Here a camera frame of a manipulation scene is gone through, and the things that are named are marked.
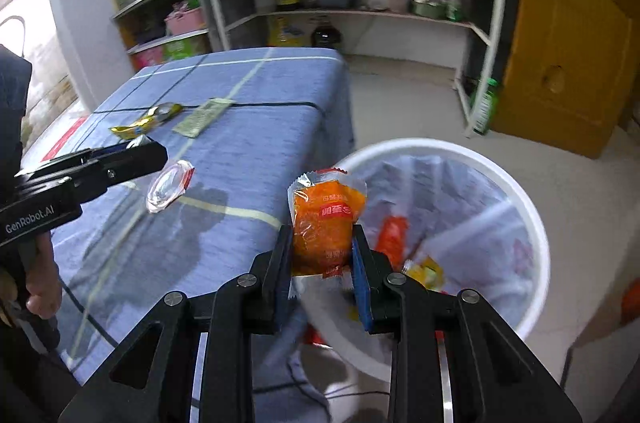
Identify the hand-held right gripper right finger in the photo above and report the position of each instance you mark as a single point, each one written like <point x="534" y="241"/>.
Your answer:
<point x="361" y="283"/>

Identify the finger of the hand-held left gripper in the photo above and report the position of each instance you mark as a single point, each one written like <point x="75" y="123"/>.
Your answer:
<point x="107" y="149"/>
<point x="130" y="163"/>

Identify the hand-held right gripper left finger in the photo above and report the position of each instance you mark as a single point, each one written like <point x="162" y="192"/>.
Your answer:
<point x="285" y="275"/>

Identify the clear plastic wrapper red edge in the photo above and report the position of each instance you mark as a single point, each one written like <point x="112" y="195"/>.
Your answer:
<point x="167" y="188"/>

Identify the red snack packet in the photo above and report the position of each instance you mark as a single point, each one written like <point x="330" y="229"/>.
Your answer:
<point x="392" y="238"/>

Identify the yellow snack packet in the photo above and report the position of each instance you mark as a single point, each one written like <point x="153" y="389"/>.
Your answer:
<point x="427" y="273"/>

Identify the orange snack packet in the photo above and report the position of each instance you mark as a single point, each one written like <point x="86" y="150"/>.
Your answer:
<point x="325" y="218"/>

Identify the white trash bin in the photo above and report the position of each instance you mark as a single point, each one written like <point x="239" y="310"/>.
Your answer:
<point x="525" y="223"/>

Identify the person's left hand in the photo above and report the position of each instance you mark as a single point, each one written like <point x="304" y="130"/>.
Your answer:
<point x="42" y="283"/>

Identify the gold snack wrapper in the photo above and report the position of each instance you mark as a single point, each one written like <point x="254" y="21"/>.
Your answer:
<point x="150" y="119"/>

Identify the grey green sachet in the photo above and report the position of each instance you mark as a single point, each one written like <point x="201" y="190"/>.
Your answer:
<point x="202" y="118"/>

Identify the blue plaid tablecloth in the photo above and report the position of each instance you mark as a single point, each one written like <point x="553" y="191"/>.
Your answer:
<point x="225" y="173"/>

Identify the person's dark clothing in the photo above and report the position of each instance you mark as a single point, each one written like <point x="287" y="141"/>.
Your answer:
<point x="12" y="113"/>

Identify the green carton box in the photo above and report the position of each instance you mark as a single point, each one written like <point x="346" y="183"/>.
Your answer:
<point x="186" y="48"/>

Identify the pink plastic basket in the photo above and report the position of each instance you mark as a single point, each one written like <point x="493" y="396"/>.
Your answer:
<point x="184" y="22"/>

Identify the yellow carton box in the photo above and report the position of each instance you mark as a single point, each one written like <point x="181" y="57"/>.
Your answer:
<point x="285" y="33"/>

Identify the green bottle on floor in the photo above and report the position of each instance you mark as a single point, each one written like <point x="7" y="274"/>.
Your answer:
<point x="485" y="105"/>

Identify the dark round bottle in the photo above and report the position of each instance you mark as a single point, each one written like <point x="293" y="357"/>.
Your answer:
<point x="326" y="35"/>

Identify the yellow wooden door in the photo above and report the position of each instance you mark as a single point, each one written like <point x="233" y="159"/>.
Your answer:
<point x="565" y="53"/>

